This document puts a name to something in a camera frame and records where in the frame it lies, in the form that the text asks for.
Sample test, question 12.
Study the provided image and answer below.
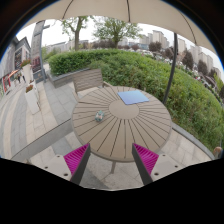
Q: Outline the beige patio umbrella canopy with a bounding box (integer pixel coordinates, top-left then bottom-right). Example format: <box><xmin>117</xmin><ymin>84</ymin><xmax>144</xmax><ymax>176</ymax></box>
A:
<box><xmin>23</xmin><ymin>0</ymin><xmax>216</xmax><ymax>53</ymax></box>

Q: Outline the green trimmed hedge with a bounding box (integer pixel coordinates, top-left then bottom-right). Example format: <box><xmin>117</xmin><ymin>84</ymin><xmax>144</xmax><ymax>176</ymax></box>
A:
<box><xmin>48</xmin><ymin>49</ymin><xmax>224</xmax><ymax>150</ymax></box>

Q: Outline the white planter box near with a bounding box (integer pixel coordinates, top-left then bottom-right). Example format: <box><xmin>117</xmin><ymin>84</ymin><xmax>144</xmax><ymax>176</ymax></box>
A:
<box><xmin>25</xmin><ymin>85</ymin><xmax>40</xmax><ymax>114</ymax></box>

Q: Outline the slatted wooden chair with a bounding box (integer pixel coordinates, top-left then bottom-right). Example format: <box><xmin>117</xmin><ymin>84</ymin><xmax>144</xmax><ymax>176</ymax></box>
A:
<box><xmin>72</xmin><ymin>69</ymin><xmax>109</xmax><ymax>100</ymax></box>

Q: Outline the dark umbrella pole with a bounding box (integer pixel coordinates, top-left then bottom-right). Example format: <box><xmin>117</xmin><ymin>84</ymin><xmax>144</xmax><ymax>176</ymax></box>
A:
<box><xmin>162</xmin><ymin>32</ymin><xmax>179</xmax><ymax>105</ymax></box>

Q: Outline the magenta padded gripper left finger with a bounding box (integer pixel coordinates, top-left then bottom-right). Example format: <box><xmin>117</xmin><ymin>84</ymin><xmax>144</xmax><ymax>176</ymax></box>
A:
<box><xmin>43</xmin><ymin>142</ymin><xmax>92</xmax><ymax>186</ymax></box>

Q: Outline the white planter box far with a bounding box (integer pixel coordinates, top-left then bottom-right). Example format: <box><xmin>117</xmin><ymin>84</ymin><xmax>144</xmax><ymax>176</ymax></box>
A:
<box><xmin>21</xmin><ymin>59</ymin><xmax>33</xmax><ymax>83</ymax></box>

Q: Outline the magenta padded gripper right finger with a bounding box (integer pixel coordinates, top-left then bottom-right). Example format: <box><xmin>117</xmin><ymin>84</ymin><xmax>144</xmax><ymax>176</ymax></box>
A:
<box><xmin>131</xmin><ymin>142</ymin><xmax>183</xmax><ymax>186</ymax></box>

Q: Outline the round slatted wooden table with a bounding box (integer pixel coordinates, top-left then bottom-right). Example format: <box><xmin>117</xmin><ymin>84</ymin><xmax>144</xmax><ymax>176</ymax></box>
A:
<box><xmin>71</xmin><ymin>86</ymin><xmax>172</xmax><ymax>172</ymax></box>

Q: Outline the blue mouse pad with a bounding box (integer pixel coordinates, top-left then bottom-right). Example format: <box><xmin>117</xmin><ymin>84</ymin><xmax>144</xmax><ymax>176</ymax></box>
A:
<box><xmin>118</xmin><ymin>90</ymin><xmax>149</xmax><ymax>105</ymax></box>

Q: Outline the tall advertising sign pillar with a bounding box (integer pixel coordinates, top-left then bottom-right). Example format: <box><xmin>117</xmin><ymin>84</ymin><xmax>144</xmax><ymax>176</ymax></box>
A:
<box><xmin>31</xmin><ymin>20</ymin><xmax>45</xmax><ymax>83</ymax></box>

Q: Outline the white planter box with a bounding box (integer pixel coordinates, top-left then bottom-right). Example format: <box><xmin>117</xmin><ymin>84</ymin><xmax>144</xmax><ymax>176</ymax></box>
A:
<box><xmin>25</xmin><ymin>85</ymin><xmax>40</xmax><ymax>114</ymax></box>
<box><xmin>21</xmin><ymin>59</ymin><xmax>33</xmax><ymax>83</ymax></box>

